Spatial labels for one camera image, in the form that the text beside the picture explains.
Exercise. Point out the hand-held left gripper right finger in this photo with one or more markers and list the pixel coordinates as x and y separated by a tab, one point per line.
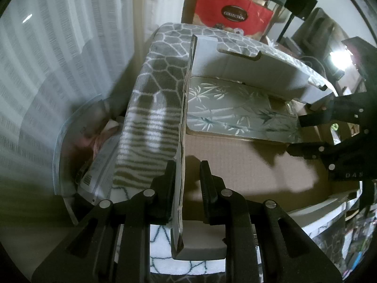
209	191

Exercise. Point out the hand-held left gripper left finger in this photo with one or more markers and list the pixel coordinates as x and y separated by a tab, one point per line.
165	191

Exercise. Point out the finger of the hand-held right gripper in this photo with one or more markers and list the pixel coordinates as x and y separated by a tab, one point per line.
312	119
303	150

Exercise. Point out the white cardboard box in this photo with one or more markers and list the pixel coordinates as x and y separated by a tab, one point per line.
250	165

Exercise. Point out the bamboo print packet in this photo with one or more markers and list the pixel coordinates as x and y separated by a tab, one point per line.
235	109

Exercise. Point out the white barcode packet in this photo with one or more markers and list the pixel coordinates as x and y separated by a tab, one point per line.
101	168

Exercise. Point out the pink cloth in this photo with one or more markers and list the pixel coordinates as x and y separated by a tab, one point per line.
97	140

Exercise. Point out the black speaker stand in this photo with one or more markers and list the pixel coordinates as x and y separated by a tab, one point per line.
287	29

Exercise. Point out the clear plastic bin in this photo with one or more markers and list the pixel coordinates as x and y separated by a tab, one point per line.
63	159

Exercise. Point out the grey patterned blanket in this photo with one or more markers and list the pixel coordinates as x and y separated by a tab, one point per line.
159	73

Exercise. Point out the white sheer curtain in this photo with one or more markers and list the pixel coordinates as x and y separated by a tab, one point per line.
44	64

